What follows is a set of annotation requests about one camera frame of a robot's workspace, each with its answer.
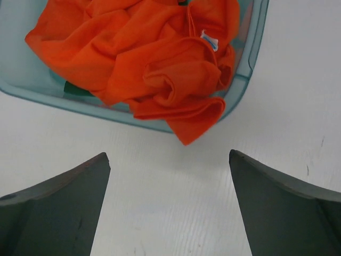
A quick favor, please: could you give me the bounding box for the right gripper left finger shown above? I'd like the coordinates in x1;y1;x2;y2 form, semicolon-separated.
1;153;110;255

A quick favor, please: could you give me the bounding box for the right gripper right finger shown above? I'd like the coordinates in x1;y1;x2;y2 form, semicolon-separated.
229;150;340;255

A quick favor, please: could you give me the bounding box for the orange t shirt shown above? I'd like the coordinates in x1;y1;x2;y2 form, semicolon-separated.
25;1;240;145

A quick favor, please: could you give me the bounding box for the dark green t shirt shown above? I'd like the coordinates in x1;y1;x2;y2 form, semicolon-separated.
63;81;93;97

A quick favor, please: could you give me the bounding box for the teal plastic bin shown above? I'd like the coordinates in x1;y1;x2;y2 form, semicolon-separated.
1;1;269;133

